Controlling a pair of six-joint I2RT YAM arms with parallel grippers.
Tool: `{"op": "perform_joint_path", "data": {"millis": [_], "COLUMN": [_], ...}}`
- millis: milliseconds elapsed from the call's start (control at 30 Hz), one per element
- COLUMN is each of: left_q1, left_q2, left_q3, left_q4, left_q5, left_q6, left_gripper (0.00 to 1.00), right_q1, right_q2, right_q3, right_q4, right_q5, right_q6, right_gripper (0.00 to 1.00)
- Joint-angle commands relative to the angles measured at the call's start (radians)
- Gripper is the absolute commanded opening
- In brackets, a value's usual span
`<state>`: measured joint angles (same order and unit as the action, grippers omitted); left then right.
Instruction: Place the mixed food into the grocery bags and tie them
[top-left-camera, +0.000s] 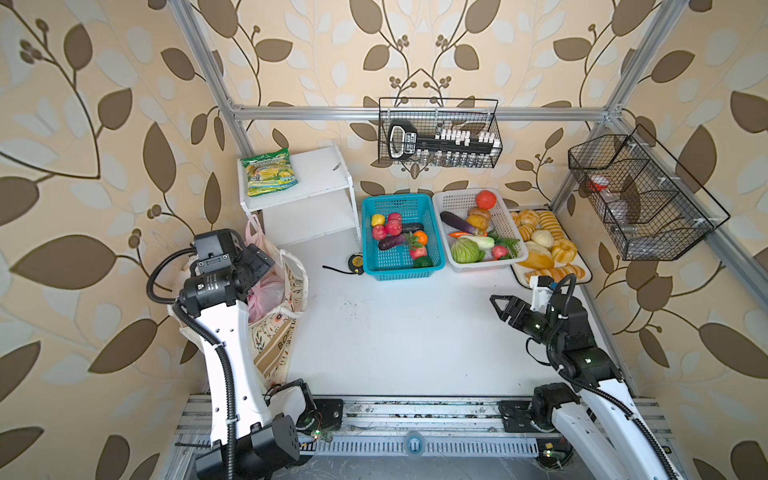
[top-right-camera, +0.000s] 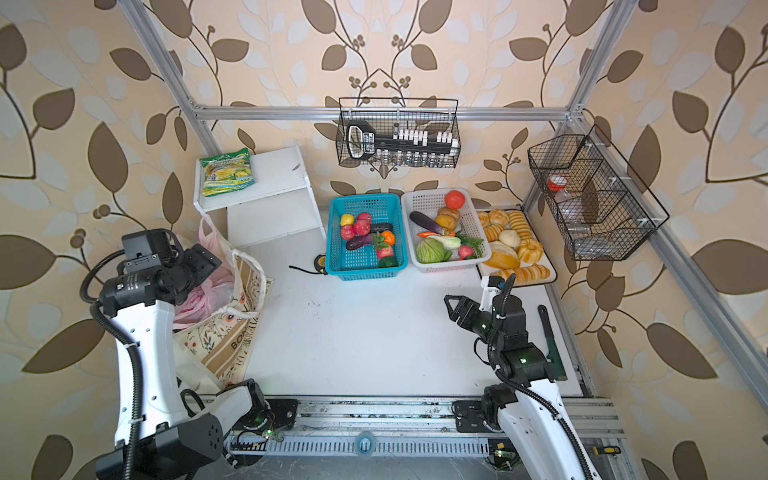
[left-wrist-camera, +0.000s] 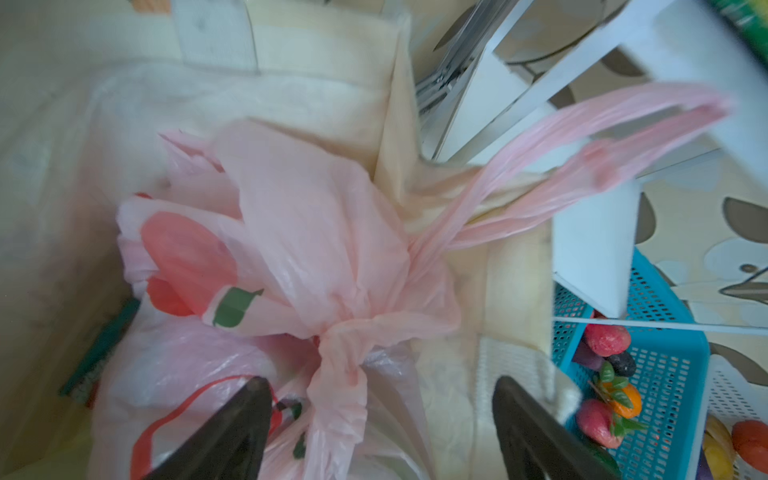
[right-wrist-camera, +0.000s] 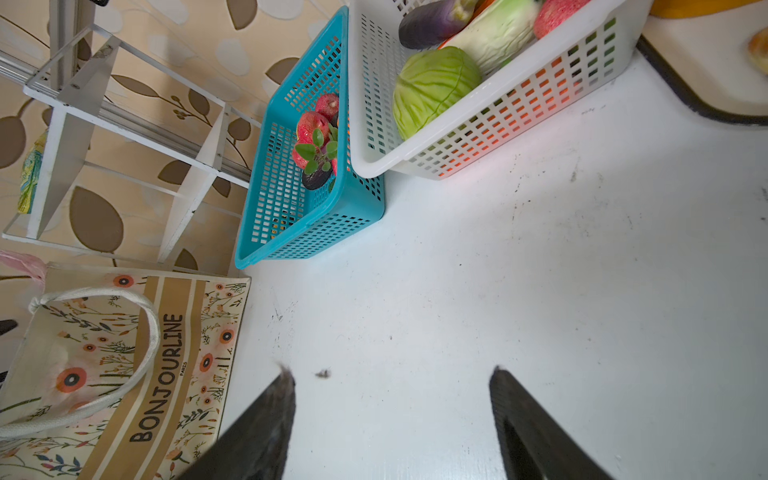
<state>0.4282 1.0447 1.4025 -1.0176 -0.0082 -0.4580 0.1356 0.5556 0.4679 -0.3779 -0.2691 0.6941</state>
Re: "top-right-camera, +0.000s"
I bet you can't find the green snack bag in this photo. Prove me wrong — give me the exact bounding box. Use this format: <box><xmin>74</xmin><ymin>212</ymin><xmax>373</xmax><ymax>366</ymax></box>
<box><xmin>199</xmin><ymin>148</ymin><xmax>255</xmax><ymax>197</ymax></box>

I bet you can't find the yellow lemon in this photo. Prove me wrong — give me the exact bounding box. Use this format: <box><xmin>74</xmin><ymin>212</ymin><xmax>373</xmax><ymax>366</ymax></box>
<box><xmin>340</xmin><ymin>214</ymin><xmax>356</xmax><ymax>227</ymax></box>

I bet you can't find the teal plastic fruit basket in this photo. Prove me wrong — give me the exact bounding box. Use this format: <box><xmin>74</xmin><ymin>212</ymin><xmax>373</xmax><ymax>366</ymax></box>
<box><xmin>326</xmin><ymin>194</ymin><xmax>408</xmax><ymax>281</ymax></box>

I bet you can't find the white plastic vegetable basket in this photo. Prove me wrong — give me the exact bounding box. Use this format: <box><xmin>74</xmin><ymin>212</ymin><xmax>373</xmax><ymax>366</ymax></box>
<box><xmin>401</xmin><ymin>189</ymin><xmax>492</xmax><ymax>273</ymax></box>

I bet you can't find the white two-tier shelf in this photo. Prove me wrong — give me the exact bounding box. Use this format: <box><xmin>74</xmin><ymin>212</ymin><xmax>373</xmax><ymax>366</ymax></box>
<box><xmin>194</xmin><ymin>145</ymin><xmax>326</xmax><ymax>247</ymax></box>

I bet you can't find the green black handled tool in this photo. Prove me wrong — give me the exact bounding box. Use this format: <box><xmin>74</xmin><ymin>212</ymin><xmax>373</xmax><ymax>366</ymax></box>
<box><xmin>537</xmin><ymin>305</ymin><xmax>567</xmax><ymax>381</ymax></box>

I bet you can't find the green avocado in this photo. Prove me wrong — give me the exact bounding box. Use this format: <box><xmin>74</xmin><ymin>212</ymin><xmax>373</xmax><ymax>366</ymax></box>
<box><xmin>378</xmin><ymin>256</ymin><xmax>399</xmax><ymax>268</ymax></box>

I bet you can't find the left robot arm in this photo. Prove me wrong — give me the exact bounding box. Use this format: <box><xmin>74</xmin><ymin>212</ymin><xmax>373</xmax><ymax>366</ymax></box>
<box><xmin>79</xmin><ymin>229</ymin><xmax>273</xmax><ymax>479</ymax></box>

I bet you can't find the black wire basket with bottles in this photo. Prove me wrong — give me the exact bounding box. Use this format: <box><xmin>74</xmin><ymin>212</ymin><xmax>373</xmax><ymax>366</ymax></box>
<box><xmin>335</xmin><ymin>95</ymin><xmax>462</xmax><ymax>169</ymax></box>

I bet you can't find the cream canvas tote bag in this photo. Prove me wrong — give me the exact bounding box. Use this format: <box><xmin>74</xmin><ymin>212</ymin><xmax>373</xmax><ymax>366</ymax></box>
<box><xmin>173</xmin><ymin>246</ymin><xmax>272</xmax><ymax>394</ymax></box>

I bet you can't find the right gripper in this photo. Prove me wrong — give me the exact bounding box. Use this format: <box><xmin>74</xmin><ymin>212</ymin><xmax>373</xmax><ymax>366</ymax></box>
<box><xmin>446</xmin><ymin>293</ymin><xmax>503</xmax><ymax>351</ymax></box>

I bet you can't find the small yellow handled screwdriver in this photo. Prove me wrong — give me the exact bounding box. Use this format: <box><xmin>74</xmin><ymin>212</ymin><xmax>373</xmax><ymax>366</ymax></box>
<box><xmin>592</xmin><ymin>445</ymin><xmax>622</xmax><ymax>456</ymax></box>

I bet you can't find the purple eggplant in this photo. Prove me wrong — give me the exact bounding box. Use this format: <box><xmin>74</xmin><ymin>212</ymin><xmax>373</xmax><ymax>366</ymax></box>
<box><xmin>409</xmin><ymin>211</ymin><xmax>444</xmax><ymax>235</ymax></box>

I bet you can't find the black yellow tape measure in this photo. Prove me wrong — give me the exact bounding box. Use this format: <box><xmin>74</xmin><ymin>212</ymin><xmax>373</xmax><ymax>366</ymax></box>
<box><xmin>288</xmin><ymin>254</ymin><xmax>328</xmax><ymax>275</ymax></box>

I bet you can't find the black wire wall basket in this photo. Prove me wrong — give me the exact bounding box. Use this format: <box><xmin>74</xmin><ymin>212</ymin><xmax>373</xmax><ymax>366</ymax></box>
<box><xmin>527</xmin><ymin>125</ymin><xmax>669</xmax><ymax>261</ymax></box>

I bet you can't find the green cabbage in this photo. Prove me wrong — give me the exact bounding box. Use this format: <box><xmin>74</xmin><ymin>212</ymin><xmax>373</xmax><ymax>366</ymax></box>
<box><xmin>415</xmin><ymin>237</ymin><xmax>452</xmax><ymax>264</ymax></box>

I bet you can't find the red tomato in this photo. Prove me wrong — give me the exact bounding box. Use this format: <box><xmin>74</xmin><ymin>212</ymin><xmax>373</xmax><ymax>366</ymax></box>
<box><xmin>444</xmin><ymin>190</ymin><xmax>466</xmax><ymax>211</ymax></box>

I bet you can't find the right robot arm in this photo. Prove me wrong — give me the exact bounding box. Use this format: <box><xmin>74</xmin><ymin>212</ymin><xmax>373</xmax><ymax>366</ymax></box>
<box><xmin>444</xmin><ymin>275</ymin><xmax>601</xmax><ymax>479</ymax></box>

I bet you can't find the pink plastic grocery bag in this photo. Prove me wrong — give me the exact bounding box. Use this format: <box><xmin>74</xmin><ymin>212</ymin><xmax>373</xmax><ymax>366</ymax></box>
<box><xmin>173</xmin><ymin>215</ymin><xmax>235</xmax><ymax>330</ymax></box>

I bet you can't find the orange fruit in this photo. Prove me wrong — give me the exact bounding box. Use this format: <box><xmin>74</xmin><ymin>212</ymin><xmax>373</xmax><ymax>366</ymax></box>
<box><xmin>381</xmin><ymin>231</ymin><xmax>396</xmax><ymax>246</ymax></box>

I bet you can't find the bread tray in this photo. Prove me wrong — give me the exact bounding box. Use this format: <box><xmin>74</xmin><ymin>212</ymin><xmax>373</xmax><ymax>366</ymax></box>
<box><xmin>477</xmin><ymin>209</ymin><xmax>557</xmax><ymax>286</ymax></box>

